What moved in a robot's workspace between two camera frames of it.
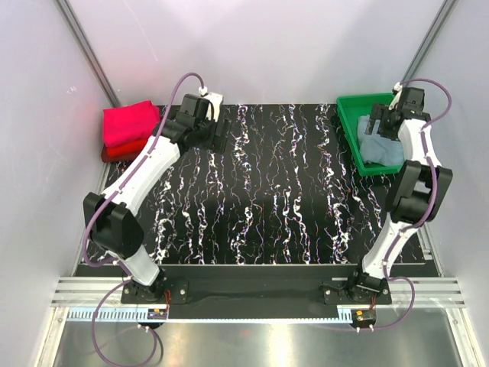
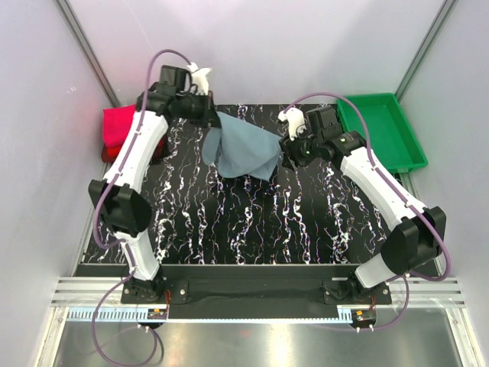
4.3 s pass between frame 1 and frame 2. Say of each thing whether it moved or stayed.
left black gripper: moved
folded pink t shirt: stayed
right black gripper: moved
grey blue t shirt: moved
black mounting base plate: stayed
